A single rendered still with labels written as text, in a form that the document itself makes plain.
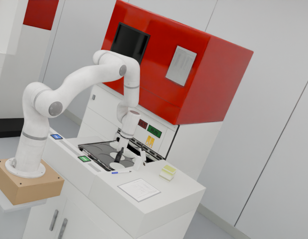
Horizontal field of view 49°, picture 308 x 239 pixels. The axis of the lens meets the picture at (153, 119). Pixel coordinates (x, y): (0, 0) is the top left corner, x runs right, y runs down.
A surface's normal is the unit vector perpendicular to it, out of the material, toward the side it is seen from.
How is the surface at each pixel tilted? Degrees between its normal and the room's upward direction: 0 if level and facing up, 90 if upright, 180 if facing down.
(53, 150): 90
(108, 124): 90
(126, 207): 90
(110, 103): 90
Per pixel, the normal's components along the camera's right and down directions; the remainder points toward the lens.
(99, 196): -0.58, 0.03
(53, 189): 0.70, 0.44
